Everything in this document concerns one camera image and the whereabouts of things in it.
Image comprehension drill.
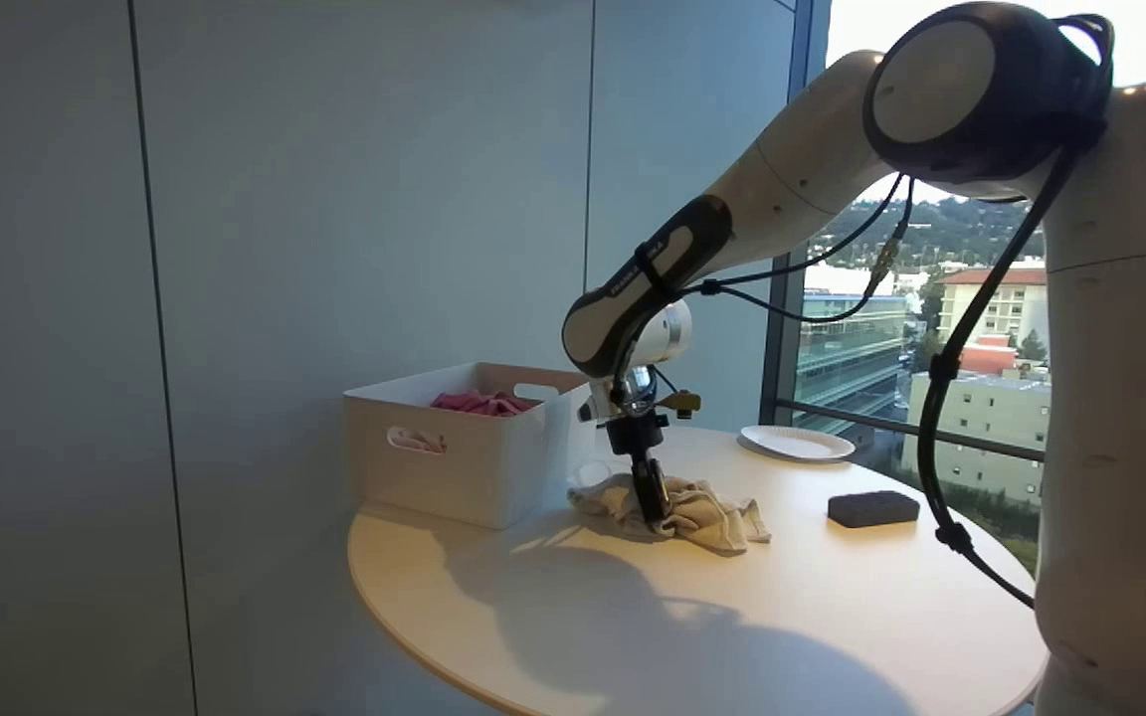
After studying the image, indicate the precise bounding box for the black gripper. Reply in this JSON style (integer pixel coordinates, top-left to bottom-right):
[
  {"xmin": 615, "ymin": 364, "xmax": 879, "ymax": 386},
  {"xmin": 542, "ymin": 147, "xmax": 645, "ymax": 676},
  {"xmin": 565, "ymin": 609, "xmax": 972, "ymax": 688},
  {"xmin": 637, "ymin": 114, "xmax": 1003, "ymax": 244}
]
[{"xmin": 606, "ymin": 366, "xmax": 672, "ymax": 527}]

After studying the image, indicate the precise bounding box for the white towel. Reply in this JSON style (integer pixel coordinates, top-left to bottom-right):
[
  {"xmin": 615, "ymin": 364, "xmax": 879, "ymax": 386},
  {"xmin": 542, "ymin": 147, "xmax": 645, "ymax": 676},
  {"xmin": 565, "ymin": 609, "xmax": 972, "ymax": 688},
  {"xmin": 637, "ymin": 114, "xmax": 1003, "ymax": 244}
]
[{"xmin": 565, "ymin": 468, "xmax": 776, "ymax": 556}]

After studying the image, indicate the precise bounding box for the white plastic basket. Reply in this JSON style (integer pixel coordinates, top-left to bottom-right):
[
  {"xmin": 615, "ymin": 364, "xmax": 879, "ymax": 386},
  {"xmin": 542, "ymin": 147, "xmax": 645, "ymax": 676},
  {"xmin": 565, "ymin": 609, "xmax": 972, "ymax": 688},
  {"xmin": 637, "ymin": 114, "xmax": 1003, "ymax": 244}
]
[{"xmin": 343, "ymin": 357, "xmax": 597, "ymax": 532}]

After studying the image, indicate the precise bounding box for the white plate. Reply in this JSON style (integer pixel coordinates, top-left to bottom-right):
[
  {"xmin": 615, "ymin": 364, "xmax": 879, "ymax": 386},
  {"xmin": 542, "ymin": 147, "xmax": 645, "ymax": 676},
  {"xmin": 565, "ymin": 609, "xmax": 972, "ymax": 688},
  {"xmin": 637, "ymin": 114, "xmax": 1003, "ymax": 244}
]
[{"xmin": 737, "ymin": 421, "xmax": 858, "ymax": 466}]

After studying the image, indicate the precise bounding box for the pink cloth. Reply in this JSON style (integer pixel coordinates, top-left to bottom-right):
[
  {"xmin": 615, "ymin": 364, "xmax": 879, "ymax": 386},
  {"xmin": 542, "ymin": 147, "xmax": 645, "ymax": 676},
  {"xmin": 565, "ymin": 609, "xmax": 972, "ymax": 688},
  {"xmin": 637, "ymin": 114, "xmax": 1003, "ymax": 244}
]
[{"xmin": 427, "ymin": 386, "xmax": 545, "ymax": 419}]

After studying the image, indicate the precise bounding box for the black sponge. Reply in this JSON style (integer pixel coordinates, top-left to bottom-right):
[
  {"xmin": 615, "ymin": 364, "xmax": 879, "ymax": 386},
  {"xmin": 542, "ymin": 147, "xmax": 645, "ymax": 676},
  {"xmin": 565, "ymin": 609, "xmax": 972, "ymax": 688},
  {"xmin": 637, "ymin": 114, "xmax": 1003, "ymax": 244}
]
[{"xmin": 825, "ymin": 491, "xmax": 924, "ymax": 532}]

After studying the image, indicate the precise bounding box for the dark window railing bar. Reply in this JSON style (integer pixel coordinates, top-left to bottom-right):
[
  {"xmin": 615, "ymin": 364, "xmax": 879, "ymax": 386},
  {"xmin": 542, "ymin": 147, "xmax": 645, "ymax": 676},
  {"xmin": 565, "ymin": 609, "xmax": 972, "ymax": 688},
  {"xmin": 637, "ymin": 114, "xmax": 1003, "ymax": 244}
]
[{"xmin": 771, "ymin": 394, "xmax": 1049, "ymax": 468}]

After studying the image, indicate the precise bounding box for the glass office building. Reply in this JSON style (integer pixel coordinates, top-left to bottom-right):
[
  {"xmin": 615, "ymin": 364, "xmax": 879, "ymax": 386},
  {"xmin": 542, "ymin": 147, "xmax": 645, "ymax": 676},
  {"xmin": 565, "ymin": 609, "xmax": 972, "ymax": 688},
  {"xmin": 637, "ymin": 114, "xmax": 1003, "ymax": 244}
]
[{"xmin": 796, "ymin": 264, "xmax": 924, "ymax": 434}]

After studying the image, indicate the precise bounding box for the pale low building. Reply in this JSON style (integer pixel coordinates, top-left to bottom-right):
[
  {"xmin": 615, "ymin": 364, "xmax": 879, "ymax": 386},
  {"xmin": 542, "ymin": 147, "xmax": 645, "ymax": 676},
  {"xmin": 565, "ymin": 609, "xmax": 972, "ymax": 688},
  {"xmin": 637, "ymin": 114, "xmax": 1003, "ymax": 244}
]
[{"xmin": 909, "ymin": 370, "xmax": 1056, "ymax": 508}]

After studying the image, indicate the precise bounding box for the beige red roofed building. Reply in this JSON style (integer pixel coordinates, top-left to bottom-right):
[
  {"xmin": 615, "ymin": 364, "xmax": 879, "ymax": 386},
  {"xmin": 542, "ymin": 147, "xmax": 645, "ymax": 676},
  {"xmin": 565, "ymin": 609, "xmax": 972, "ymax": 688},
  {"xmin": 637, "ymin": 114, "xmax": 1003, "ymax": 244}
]
[{"xmin": 934, "ymin": 259, "xmax": 1049, "ymax": 349}]

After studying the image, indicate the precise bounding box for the yellow wrist camera mount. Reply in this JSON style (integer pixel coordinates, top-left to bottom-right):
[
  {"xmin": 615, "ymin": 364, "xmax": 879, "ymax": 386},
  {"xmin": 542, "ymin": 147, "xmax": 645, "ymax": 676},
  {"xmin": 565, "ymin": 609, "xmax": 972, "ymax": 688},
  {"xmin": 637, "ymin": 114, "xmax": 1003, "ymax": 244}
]
[{"xmin": 657, "ymin": 386, "xmax": 707, "ymax": 419}]

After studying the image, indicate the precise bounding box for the grey window frame post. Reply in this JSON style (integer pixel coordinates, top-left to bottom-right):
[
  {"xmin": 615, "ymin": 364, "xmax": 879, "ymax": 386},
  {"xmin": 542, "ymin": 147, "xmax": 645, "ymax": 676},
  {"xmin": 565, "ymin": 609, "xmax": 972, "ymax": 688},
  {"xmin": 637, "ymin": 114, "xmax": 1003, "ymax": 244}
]
[{"xmin": 755, "ymin": 0, "xmax": 837, "ymax": 431}]

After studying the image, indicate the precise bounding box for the thin black cable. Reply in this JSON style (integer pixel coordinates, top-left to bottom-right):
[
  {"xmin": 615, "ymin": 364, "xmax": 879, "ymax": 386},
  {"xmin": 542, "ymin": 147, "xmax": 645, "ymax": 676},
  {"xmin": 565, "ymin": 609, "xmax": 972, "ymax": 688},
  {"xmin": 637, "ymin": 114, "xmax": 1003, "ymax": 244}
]
[{"xmin": 686, "ymin": 170, "xmax": 924, "ymax": 326}]

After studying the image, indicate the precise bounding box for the thick black cable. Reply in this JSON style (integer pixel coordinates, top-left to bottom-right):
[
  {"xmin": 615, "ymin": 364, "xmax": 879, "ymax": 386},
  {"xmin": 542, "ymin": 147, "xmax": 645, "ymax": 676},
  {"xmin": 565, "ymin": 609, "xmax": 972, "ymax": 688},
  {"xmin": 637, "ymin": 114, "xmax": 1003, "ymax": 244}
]
[{"xmin": 916, "ymin": 13, "xmax": 1121, "ymax": 614}]

